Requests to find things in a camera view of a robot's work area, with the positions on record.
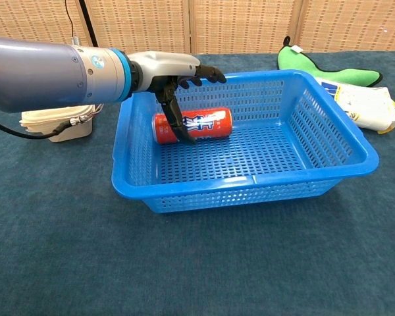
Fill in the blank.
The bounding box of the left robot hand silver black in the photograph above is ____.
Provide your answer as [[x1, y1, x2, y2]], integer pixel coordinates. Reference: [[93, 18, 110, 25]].
[[128, 51, 227, 145]]

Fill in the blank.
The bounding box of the thin black hanging cable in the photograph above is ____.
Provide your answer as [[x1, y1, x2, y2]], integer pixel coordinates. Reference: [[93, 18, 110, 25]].
[[64, 0, 77, 40]]

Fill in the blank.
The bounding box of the blue perforated plastic basket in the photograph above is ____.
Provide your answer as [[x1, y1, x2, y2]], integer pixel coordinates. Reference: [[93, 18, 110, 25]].
[[111, 68, 380, 213]]

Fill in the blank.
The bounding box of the bamboo folding screen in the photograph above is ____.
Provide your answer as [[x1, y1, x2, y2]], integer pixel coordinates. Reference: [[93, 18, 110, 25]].
[[0, 0, 395, 55]]

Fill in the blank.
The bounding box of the orange soda can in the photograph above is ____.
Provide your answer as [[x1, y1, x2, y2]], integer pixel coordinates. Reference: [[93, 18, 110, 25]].
[[151, 107, 233, 145]]

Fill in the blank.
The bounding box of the beige lidded lunch box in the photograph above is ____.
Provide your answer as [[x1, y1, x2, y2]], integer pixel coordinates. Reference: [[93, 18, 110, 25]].
[[19, 104, 95, 143]]

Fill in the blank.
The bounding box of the white snack package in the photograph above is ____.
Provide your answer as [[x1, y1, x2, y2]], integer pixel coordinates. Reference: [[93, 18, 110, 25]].
[[315, 77, 395, 134]]

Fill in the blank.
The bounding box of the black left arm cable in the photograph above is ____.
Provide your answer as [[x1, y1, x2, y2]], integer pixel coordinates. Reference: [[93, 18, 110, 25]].
[[0, 103, 105, 141]]

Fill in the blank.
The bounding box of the black tripod stand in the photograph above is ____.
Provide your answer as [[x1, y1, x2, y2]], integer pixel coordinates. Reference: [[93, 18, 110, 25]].
[[78, 0, 99, 47]]

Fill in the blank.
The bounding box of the teal table cover mat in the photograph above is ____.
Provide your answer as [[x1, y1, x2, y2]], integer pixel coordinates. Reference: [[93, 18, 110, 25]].
[[0, 50, 395, 316]]

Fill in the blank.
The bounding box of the green cloth with black trim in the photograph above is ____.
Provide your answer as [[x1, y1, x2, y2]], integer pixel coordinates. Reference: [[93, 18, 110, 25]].
[[276, 36, 384, 88]]

